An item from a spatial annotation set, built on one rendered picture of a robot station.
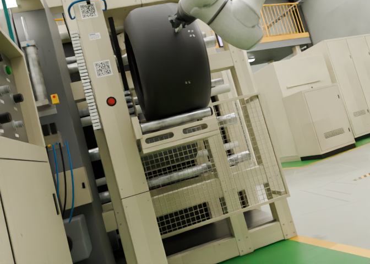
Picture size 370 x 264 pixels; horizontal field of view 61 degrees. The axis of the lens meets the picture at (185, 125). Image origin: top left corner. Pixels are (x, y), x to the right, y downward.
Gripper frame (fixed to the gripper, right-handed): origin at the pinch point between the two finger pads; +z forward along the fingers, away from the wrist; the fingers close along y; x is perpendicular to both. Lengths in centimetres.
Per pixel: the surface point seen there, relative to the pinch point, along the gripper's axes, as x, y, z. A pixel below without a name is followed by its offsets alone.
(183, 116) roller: 36.8, 4.2, 11.3
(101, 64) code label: 4.7, 33.8, 23.8
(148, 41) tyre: 2.9, 13.0, 3.3
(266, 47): -71, -417, 672
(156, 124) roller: 37.6, 16.9, 11.1
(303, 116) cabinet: 100, -291, 371
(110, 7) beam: -31, 21, 56
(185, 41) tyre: 5.9, -2.2, 2.2
